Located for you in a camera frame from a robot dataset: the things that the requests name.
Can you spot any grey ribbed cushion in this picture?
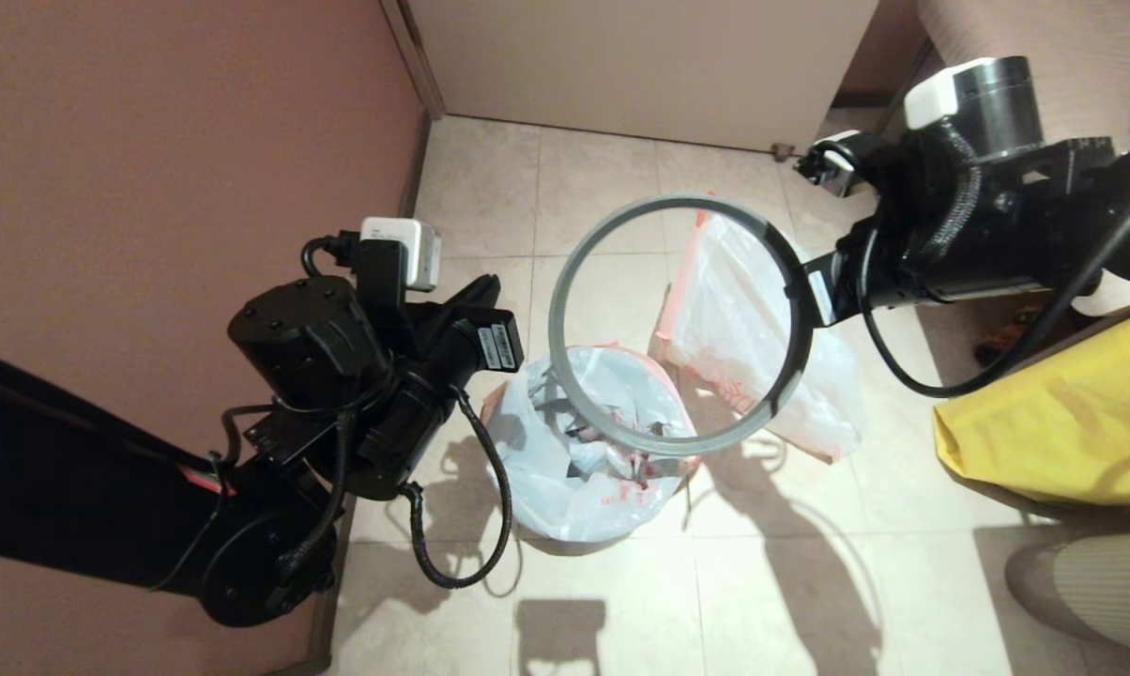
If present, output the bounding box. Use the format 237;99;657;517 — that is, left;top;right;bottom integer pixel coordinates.
1003;530;1130;658

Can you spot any light woodgrain table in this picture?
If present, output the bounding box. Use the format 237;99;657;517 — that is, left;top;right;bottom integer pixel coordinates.
859;0;1130;318

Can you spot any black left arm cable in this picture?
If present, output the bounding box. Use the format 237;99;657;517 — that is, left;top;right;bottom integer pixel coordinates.
152;235;514;592

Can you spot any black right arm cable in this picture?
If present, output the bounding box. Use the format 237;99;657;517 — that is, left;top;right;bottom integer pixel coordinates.
861;174;1130;400

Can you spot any white door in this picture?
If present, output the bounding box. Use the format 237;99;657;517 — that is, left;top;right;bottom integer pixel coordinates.
405;0;880;153

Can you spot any yellow nonwoven bag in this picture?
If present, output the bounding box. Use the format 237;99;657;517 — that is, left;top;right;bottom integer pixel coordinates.
931;310;1130;508

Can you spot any grey bin retaining ring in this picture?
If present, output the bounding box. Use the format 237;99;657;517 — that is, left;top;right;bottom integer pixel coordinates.
548;194;814;458

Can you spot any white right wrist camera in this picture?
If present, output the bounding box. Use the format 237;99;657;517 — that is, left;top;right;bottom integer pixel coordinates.
795;130;880;200

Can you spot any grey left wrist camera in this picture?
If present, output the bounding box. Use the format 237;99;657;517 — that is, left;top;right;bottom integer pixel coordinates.
359;217;442;320

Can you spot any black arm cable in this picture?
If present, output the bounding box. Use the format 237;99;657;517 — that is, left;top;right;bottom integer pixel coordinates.
861;174;1130;400
152;235;514;592

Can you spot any white red-printed trash bag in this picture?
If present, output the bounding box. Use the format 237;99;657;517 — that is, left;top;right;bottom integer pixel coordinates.
654;211;866;461
482;345;699;544

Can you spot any black round trash bin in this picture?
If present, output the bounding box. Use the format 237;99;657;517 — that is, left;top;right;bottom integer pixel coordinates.
523;521;641;545

